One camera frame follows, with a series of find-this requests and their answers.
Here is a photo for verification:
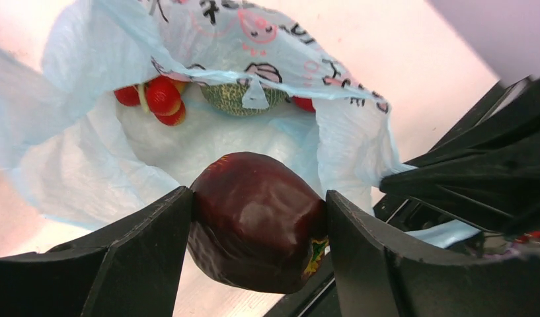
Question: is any green fake avocado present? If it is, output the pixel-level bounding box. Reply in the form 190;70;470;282
200;84;288;117

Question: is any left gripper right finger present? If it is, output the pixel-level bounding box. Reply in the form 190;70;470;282
326;191;540;316

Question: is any light blue plastic bag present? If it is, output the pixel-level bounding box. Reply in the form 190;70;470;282
0;0;481;250

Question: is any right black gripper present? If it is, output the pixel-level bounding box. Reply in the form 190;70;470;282
374;78;540;245

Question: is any dark brown fake fruit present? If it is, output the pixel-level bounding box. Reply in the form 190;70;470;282
188;152;328;294

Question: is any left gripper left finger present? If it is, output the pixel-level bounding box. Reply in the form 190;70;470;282
0;186;192;317

